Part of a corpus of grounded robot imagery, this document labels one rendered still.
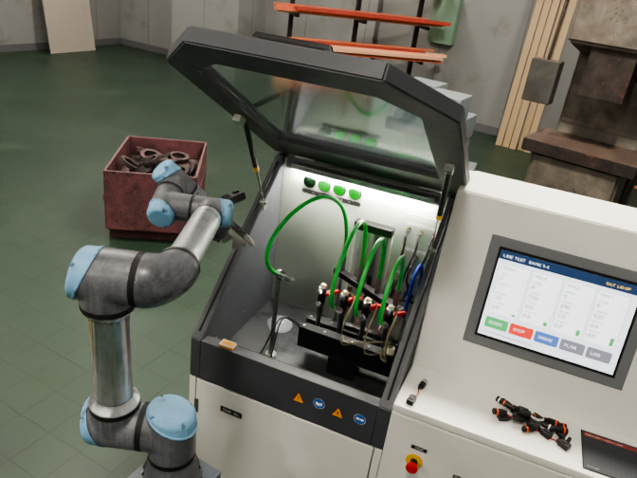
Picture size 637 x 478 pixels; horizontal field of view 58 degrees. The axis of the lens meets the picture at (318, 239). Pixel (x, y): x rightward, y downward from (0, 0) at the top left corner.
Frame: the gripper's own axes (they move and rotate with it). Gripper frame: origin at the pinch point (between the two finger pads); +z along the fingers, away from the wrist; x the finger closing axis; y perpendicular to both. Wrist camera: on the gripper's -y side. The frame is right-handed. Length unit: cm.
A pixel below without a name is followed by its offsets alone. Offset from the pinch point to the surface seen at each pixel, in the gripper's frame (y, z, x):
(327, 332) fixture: 4.9, 44.9, 3.8
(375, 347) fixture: -1, 55, 17
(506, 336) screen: -27, 63, 50
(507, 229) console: -50, 41, 45
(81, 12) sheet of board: -231, -12, -1042
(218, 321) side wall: 25.2, 21.3, -17.7
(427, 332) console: -14, 55, 31
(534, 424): -9, 74, 67
